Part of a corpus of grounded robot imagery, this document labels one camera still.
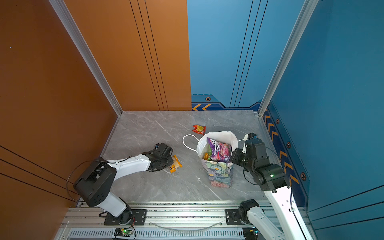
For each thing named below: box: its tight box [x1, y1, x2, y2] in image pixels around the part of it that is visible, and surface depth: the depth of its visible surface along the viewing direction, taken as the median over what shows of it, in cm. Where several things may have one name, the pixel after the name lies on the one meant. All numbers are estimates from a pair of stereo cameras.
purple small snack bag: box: [206, 137, 232, 163], surface depth 76 cm
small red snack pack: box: [192, 125, 206, 135], surface depth 108 cm
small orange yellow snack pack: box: [169, 155, 183, 174], surface depth 91 cm
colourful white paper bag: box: [182, 131, 238, 188], surface depth 75 cm
